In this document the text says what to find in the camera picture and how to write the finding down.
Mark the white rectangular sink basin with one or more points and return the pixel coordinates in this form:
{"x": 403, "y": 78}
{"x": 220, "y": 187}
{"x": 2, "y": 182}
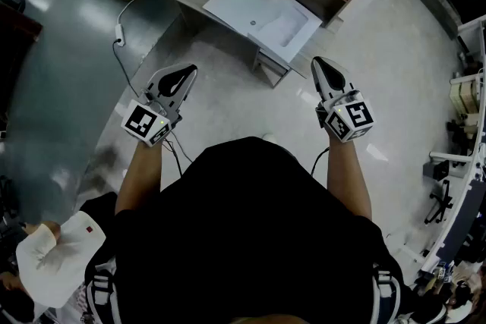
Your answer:
{"x": 235, "y": 0}

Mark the person's black shirt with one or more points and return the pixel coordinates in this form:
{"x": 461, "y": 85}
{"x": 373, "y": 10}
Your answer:
{"x": 243, "y": 231}

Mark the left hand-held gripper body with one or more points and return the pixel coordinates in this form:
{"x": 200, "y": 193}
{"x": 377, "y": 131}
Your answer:
{"x": 146, "y": 121}

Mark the person's right forearm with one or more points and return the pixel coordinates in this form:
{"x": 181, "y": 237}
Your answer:
{"x": 347, "y": 170}

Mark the long white desk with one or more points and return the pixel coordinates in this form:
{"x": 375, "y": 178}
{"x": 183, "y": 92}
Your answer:
{"x": 448, "y": 156}

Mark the grey computer box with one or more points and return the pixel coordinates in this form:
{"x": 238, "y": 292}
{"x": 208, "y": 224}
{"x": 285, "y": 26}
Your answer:
{"x": 436, "y": 170}

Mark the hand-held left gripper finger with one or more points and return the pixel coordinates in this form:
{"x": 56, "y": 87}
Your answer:
{"x": 167, "y": 70}
{"x": 188, "y": 87}

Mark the black office chair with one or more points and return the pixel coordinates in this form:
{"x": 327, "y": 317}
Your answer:
{"x": 445, "y": 190}

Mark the beige cardboard box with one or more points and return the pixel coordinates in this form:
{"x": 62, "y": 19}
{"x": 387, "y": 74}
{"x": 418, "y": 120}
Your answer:
{"x": 465, "y": 95}

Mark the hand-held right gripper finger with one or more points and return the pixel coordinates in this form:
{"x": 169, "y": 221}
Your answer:
{"x": 343, "y": 74}
{"x": 319, "y": 81}

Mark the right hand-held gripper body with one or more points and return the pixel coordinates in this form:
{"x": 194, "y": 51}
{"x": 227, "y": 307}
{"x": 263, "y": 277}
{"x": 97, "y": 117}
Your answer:
{"x": 349, "y": 119}

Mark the person's left forearm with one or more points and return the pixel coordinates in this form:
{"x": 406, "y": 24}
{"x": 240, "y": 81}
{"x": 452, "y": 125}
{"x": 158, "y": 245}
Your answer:
{"x": 140, "y": 170}

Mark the dark brown wooden cabinet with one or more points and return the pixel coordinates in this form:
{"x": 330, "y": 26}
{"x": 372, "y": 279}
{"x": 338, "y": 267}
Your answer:
{"x": 15, "y": 49}

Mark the person's right shoe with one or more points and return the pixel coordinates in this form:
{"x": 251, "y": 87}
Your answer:
{"x": 269, "y": 137}

